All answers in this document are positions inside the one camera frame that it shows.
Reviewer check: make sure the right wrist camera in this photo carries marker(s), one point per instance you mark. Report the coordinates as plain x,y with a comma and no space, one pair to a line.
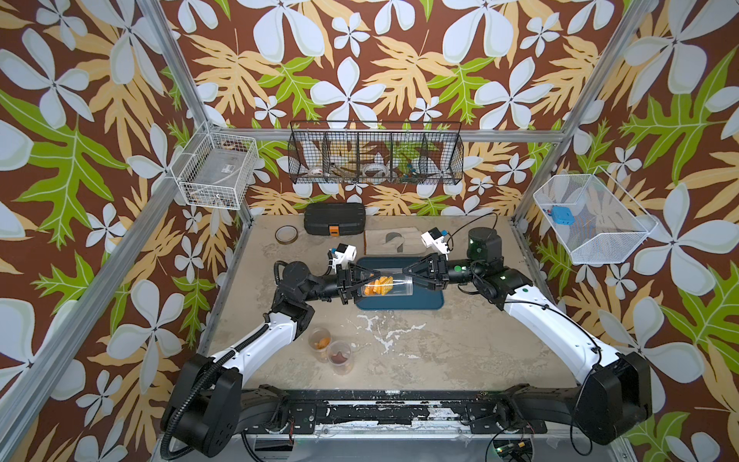
435,239

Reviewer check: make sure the black tool case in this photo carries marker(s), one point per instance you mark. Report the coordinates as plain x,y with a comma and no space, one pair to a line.
335,219

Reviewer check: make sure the blue object in basket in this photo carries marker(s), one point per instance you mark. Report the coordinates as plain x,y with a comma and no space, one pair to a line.
562,216

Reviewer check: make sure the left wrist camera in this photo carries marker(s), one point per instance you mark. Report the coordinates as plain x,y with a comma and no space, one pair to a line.
342,254

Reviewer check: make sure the clear jar orange cookies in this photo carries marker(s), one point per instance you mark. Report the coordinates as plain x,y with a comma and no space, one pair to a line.
319,340

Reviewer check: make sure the white wire basket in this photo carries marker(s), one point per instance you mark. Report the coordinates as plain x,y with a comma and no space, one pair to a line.
214,168
610,224

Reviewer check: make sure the white wire basket left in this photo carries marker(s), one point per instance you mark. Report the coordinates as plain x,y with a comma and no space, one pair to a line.
214,168

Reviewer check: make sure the teal plastic tray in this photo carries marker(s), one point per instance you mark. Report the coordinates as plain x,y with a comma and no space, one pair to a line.
401,297

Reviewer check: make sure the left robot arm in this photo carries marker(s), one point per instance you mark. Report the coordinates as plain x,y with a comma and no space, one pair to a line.
205,409

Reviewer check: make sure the white wire basket right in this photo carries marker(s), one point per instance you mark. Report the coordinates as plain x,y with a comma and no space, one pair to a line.
610,224

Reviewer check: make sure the brown tape roll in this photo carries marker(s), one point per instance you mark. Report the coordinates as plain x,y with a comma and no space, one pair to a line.
286,234

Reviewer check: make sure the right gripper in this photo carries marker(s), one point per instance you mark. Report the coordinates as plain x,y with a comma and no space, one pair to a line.
438,274

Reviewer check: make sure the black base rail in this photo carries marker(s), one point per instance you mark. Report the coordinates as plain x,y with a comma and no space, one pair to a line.
268,410

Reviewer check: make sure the clear jar brown cookies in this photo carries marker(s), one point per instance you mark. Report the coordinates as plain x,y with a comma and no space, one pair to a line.
340,357

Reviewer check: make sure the clear jar with cookies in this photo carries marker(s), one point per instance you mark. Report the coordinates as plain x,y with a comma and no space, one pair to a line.
392,284

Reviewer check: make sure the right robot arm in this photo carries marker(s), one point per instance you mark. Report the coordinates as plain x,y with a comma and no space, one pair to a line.
613,390

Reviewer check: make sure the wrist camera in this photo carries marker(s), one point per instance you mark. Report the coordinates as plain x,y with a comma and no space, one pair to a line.
342,254
435,239

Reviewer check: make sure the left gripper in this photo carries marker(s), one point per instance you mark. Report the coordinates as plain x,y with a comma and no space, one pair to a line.
345,285

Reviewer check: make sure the black wire basket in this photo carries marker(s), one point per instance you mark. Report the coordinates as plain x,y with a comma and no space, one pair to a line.
375,152

